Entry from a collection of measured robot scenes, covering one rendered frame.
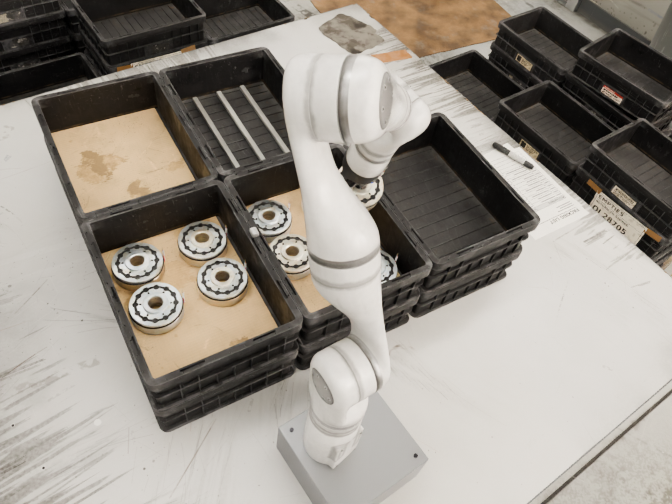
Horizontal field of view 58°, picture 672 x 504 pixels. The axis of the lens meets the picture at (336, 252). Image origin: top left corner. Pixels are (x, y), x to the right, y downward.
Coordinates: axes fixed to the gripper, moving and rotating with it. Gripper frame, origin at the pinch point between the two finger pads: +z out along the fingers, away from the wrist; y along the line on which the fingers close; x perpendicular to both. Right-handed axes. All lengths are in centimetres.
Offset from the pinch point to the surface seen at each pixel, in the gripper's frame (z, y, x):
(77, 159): 31, -42, 42
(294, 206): 21.2, -3.4, 7.6
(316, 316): 0.5, -18.0, -19.7
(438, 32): 152, 173, 106
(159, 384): 0, -48, -18
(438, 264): 1.5, 10.5, -21.7
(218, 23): 110, 40, 121
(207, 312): 14.5, -33.4, -7.5
